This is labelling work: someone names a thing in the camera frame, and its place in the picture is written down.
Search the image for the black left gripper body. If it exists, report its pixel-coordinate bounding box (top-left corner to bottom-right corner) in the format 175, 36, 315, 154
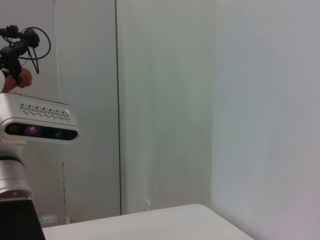
0, 198, 47, 240

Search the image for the black teleoperation handle device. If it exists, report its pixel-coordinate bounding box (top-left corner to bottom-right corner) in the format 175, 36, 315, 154
0, 24, 52, 85

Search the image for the bare person hand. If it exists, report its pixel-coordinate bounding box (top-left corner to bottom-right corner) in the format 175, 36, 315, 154
1, 67, 34, 94

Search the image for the white wall power outlet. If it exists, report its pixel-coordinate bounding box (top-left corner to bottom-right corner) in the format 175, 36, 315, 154
38, 214, 59, 225

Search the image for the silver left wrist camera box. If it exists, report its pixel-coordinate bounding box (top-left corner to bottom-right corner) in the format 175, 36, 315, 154
0, 92, 80, 146

